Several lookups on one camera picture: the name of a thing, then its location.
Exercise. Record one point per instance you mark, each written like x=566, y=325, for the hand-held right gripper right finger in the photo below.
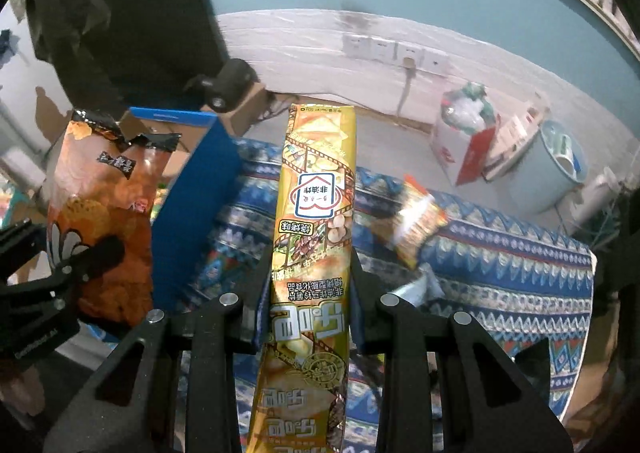
x=357, y=318

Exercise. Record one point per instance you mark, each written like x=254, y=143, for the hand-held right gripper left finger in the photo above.
x=252, y=313

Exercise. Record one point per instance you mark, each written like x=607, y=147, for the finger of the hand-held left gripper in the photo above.
x=22, y=243
x=95, y=258

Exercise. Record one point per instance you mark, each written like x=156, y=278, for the orange bag with white figure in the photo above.
x=110, y=183

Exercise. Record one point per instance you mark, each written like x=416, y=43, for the long yellow snack packet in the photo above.
x=310, y=233

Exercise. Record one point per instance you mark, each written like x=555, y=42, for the blue cardboard box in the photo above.
x=200, y=208

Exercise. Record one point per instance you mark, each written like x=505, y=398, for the silver black snack packet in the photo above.
x=420, y=290

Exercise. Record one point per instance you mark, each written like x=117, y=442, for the small orange white-striped packet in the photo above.
x=417, y=223

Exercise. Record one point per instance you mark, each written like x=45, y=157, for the blue patterned blanket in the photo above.
x=500, y=273

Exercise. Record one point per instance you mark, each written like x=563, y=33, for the small brown cardboard box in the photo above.
x=245, y=113

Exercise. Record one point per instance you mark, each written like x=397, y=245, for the red and white bag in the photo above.
x=460, y=143

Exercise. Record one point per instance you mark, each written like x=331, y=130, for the black round device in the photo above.
x=225, y=83

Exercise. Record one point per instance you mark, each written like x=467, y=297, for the light blue bin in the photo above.
x=540, y=183

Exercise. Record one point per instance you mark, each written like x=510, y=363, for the white paper bag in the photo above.
x=515, y=138

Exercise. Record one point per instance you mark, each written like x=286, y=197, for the black cloth cover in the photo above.
x=125, y=8

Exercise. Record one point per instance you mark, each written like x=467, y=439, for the white kettle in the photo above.
x=597, y=198

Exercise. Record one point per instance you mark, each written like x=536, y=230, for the white wall outlet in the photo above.
x=356, y=46
x=411, y=54
x=383, y=51
x=436, y=63

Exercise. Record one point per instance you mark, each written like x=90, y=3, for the white wall shelf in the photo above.
x=590, y=3

